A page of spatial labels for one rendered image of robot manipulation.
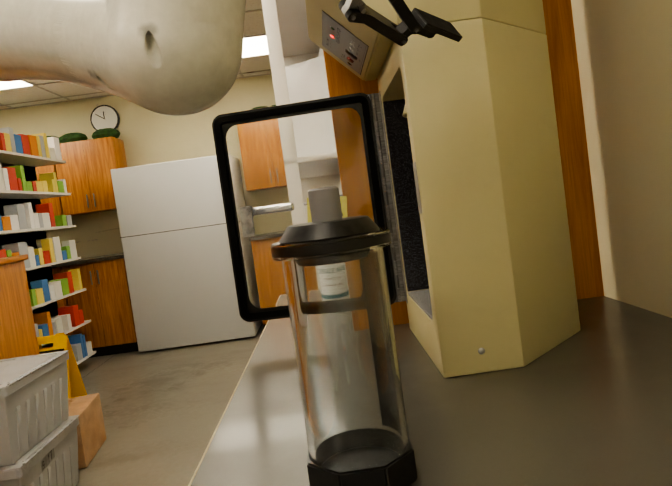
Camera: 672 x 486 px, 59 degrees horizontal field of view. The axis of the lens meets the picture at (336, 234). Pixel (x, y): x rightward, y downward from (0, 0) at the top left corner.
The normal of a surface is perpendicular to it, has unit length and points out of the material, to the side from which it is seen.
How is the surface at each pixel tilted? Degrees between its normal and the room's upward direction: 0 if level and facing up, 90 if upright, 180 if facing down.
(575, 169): 90
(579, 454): 0
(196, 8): 101
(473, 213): 90
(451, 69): 90
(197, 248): 90
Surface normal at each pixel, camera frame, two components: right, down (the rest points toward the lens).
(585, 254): 0.02, 0.05
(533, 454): -0.14, -0.99
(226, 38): 0.85, 0.15
